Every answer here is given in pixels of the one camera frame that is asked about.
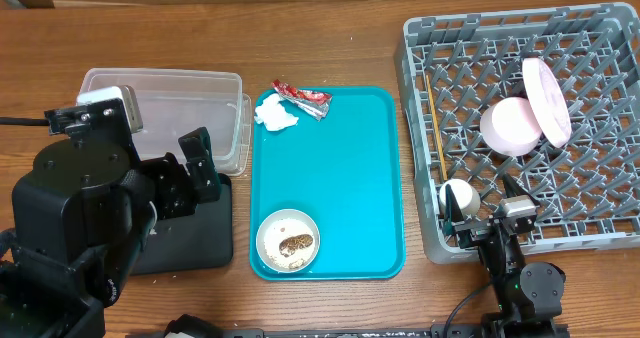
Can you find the white round plate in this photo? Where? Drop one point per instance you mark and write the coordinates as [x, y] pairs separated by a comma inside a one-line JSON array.
[[547, 101]]

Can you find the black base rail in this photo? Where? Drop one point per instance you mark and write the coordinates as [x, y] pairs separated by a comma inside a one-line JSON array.
[[190, 326]]

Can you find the white cup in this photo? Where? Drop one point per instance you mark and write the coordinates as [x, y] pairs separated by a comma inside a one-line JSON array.
[[467, 197]]

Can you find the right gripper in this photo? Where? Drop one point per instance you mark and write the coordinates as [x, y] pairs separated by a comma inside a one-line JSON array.
[[472, 229]]

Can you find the white napkin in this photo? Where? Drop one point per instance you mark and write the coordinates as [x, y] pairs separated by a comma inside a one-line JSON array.
[[272, 114]]

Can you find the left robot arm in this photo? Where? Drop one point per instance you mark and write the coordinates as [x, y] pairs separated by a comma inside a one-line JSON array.
[[91, 213]]

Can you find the pink bowl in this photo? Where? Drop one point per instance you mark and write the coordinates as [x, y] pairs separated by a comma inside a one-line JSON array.
[[510, 128]]

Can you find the black tray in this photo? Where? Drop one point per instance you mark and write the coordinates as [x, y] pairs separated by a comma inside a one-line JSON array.
[[203, 240]]

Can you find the wooden chopstick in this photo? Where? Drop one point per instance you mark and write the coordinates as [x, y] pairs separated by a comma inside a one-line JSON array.
[[435, 124]]

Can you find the red foil wrapper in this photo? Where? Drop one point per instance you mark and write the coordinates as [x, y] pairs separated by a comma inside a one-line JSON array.
[[315, 103]]

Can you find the grey dishwasher rack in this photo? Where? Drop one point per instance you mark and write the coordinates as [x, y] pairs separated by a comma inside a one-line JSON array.
[[588, 190]]

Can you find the grey bowl with food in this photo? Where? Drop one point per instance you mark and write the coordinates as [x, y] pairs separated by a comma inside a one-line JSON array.
[[278, 226]]

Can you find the food leftover piece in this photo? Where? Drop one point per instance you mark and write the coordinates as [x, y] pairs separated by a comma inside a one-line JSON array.
[[289, 246]]

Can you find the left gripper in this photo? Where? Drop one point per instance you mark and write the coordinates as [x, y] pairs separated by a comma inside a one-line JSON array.
[[181, 196]]

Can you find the teal serving tray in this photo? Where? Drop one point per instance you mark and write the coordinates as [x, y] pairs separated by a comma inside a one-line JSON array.
[[344, 172]]

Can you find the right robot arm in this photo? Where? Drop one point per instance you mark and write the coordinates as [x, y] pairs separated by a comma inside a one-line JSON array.
[[528, 294]]

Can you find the clear plastic bin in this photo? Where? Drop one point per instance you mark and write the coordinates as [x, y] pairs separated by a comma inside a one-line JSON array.
[[175, 102]]

